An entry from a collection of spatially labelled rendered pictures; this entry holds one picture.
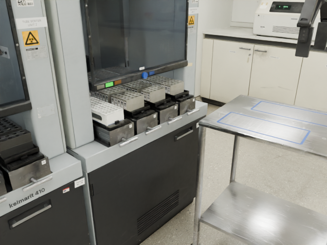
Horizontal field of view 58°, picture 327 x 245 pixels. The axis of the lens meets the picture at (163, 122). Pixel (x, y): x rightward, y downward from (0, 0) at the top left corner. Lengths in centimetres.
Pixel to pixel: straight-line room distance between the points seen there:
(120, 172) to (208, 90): 258
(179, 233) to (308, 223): 71
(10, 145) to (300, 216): 138
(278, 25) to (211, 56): 84
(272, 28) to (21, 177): 277
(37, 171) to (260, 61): 271
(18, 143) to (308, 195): 193
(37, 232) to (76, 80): 58
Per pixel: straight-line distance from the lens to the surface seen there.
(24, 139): 114
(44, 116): 116
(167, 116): 147
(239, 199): 174
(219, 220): 159
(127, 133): 130
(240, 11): 415
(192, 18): 165
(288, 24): 323
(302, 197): 237
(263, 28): 333
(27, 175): 110
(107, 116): 125
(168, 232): 191
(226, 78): 360
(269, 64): 334
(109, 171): 131
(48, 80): 114
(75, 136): 125
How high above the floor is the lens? 133
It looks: 24 degrees down
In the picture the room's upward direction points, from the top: straight up
